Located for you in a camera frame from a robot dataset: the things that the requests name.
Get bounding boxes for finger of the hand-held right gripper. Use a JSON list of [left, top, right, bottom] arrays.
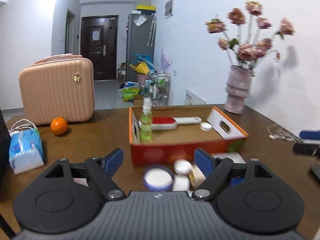
[[299, 129, 320, 145], [293, 142, 320, 157]]

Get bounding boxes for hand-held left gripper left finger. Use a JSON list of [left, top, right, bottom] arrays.
[[44, 147, 126, 201]]

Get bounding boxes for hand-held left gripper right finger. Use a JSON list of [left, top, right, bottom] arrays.
[[191, 148, 274, 202]]

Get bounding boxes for orange cardboard box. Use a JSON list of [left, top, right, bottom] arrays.
[[128, 106, 250, 168]]

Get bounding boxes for small white bottle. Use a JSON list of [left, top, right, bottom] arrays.
[[174, 159, 192, 175]]

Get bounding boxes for red and white brush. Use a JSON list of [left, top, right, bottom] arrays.
[[151, 116, 202, 131]]

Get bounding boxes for green spray bottle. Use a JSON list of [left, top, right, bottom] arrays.
[[138, 97, 153, 142]]

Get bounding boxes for white flat board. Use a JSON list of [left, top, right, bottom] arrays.
[[186, 89, 207, 106]]

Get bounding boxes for orange fruit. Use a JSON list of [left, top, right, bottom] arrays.
[[50, 117, 68, 136]]

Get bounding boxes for green bag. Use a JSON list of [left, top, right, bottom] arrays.
[[122, 86, 141, 102]]

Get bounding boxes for pink ceramic vase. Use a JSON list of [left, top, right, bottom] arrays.
[[223, 65, 253, 115]]

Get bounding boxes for metal storage cart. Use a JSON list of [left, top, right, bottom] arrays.
[[148, 72, 171, 106]]

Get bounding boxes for pink ribbed suitcase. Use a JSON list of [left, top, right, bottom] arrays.
[[18, 54, 95, 126]]

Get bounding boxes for blue tissue pack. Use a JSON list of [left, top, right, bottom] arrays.
[[9, 127, 45, 175]]

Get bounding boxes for yellow watering can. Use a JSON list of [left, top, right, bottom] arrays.
[[129, 62, 151, 75]]

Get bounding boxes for purple decorative plant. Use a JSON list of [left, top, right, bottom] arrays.
[[159, 48, 173, 73]]

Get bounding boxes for bunch of pink artificial flowers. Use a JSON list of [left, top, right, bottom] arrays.
[[205, 0, 296, 71]]

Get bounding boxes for dark brown entrance door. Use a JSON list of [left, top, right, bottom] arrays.
[[80, 15, 119, 81]]

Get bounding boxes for grey refrigerator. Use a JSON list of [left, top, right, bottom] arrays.
[[126, 12, 156, 83]]

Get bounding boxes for white wired earphones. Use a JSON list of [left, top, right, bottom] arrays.
[[266, 124, 303, 142]]

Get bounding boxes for white charging cable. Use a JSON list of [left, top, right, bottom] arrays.
[[8, 119, 38, 137]]

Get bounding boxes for wall electrical panel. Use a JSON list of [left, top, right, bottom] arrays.
[[165, 0, 175, 20]]

